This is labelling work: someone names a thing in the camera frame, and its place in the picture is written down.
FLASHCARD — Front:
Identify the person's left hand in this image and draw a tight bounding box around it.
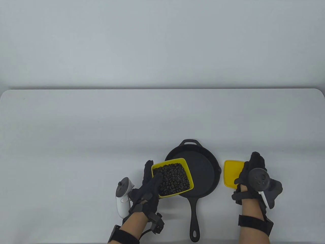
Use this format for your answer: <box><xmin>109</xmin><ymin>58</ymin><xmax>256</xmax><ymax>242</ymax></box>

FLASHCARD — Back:
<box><xmin>128</xmin><ymin>160</ymin><xmax>164</xmax><ymax>220</ymax></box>

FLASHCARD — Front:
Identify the person's right hand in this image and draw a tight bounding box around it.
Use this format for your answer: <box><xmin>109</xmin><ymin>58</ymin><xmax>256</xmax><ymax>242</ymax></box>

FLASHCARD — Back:
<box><xmin>232</xmin><ymin>152</ymin><xmax>268</xmax><ymax>207</ymax></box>

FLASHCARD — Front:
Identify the yellow container lid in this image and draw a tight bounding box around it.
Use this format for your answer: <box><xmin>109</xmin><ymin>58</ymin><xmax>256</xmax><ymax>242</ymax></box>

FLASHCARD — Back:
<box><xmin>223</xmin><ymin>160</ymin><xmax>249</xmax><ymax>189</ymax></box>

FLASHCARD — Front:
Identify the heap of coffee beans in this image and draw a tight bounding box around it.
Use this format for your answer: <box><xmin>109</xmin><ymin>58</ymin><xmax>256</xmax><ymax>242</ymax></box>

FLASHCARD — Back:
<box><xmin>153</xmin><ymin>163</ymin><xmax>191</xmax><ymax>197</ymax></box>

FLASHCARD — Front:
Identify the yellow plastic container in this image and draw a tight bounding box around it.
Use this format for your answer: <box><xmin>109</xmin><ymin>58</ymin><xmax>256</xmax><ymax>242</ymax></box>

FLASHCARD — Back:
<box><xmin>151</xmin><ymin>158</ymin><xmax>195</xmax><ymax>199</ymax></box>

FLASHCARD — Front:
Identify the black cast iron frying pan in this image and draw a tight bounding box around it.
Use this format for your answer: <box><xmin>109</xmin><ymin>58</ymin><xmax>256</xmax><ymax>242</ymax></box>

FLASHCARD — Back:
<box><xmin>165</xmin><ymin>139</ymin><xmax>221</xmax><ymax>242</ymax></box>

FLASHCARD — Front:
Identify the person's left forearm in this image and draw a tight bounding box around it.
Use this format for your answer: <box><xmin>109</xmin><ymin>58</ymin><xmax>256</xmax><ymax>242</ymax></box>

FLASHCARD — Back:
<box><xmin>119</xmin><ymin>211</ymin><xmax>151</xmax><ymax>244</ymax></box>

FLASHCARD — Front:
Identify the white grey right controller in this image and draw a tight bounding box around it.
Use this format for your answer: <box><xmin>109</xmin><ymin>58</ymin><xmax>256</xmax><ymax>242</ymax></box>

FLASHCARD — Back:
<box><xmin>248</xmin><ymin>168</ymin><xmax>283</xmax><ymax>209</ymax></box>

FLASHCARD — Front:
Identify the white grey controller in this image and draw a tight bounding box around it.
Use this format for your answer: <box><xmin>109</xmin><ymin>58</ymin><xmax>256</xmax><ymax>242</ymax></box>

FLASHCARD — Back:
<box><xmin>116</xmin><ymin>177</ymin><xmax>135</xmax><ymax>219</ymax></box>
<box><xmin>248</xmin><ymin>168</ymin><xmax>283</xmax><ymax>209</ymax></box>

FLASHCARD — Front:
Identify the white grey left controller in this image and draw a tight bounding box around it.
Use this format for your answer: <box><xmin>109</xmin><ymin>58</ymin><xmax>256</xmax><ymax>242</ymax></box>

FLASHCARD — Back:
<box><xmin>116</xmin><ymin>177</ymin><xmax>135</xmax><ymax>219</ymax></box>

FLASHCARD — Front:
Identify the black left glove sensor box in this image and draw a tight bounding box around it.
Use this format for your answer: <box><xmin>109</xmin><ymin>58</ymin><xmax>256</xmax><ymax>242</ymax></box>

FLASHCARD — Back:
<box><xmin>148</xmin><ymin>213</ymin><xmax>165</xmax><ymax>234</ymax></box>

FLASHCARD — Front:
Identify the black left wrist strap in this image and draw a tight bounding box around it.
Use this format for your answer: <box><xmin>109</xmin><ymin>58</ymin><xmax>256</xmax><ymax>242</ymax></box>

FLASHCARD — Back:
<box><xmin>108</xmin><ymin>225</ymin><xmax>140</xmax><ymax>244</ymax></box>

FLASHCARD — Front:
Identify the black wrist strap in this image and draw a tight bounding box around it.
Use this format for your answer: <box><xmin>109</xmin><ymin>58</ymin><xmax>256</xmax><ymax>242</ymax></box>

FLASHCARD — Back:
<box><xmin>238</xmin><ymin>214</ymin><xmax>274</xmax><ymax>236</ymax></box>
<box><xmin>108</xmin><ymin>225</ymin><xmax>140</xmax><ymax>244</ymax></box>

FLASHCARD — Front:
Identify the black right wrist strap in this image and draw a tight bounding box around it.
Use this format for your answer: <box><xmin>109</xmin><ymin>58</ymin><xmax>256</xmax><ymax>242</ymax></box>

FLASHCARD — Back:
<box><xmin>238</xmin><ymin>214</ymin><xmax>274</xmax><ymax>236</ymax></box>

